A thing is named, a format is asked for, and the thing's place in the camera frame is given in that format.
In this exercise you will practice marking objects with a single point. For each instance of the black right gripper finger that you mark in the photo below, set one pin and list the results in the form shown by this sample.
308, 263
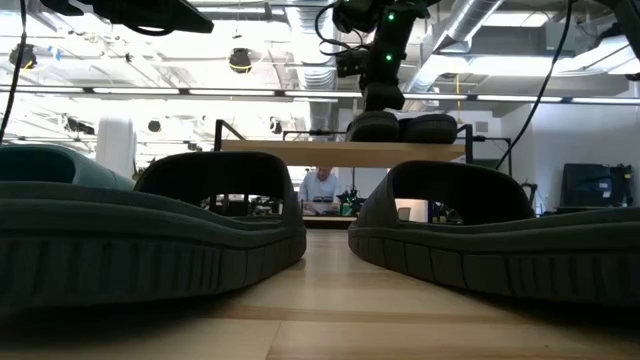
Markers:
384, 97

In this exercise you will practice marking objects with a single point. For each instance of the teal rubber slide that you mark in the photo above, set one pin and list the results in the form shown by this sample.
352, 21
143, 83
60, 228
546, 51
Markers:
100, 172

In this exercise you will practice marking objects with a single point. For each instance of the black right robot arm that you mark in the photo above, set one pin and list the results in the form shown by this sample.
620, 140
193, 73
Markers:
400, 30

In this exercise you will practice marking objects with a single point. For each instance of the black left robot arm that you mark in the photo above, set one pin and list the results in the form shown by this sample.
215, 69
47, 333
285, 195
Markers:
150, 15

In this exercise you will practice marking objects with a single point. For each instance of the person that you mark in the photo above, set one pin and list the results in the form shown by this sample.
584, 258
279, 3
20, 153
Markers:
320, 187

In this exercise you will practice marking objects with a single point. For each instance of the black ceiling spotlight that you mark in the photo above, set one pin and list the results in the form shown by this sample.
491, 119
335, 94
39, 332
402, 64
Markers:
22, 56
240, 61

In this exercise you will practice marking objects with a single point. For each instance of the long ceiling light bar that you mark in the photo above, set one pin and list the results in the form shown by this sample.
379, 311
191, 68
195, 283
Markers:
230, 92

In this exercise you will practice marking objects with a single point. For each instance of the large black display screen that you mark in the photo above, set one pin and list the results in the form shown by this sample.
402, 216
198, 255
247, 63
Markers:
590, 185

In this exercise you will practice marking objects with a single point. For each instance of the white pillar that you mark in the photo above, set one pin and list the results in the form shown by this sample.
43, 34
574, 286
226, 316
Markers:
115, 145

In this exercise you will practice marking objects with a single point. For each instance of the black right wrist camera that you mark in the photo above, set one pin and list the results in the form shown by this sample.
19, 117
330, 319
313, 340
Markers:
350, 64

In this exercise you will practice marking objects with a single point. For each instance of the silver ribbed ceiling duct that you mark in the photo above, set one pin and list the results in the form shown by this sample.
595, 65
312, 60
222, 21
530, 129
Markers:
317, 77

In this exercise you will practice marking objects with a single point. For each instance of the wooden shelf with black frame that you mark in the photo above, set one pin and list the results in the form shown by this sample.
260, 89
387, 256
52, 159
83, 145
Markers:
340, 154

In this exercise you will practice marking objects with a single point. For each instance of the silver ceiling air duct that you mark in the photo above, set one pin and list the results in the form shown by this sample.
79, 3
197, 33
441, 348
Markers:
470, 15

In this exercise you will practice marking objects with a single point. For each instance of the black aluminium rig frame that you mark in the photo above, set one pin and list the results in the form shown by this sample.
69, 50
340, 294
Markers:
330, 224

